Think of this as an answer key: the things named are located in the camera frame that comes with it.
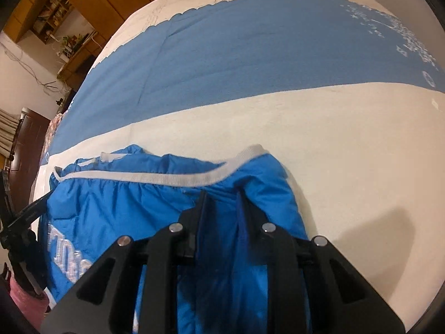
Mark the blue and white printed blanket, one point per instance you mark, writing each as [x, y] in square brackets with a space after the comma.
[278, 76]

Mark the blue puffer jacket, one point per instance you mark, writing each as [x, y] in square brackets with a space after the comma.
[139, 208]

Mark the beige curtain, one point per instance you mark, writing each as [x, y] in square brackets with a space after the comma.
[7, 132]

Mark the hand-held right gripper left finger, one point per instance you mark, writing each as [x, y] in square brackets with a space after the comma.
[194, 226]

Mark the wooden wall bookshelf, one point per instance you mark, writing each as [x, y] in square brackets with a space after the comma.
[48, 14]

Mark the wooden desk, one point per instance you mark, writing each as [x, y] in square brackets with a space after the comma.
[78, 62]

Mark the dark wooden headboard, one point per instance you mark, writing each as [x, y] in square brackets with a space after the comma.
[27, 146]

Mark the clutter of small desk items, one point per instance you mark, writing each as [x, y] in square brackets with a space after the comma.
[74, 41]

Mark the person's pink checked clothing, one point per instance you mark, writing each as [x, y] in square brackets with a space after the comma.
[27, 299]

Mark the pink floral quilt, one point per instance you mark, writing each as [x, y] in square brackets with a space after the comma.
[52, 130]

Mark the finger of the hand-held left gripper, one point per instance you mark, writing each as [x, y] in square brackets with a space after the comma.
[33, 210]

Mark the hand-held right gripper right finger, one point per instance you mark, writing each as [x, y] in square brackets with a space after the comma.
[250, 226]

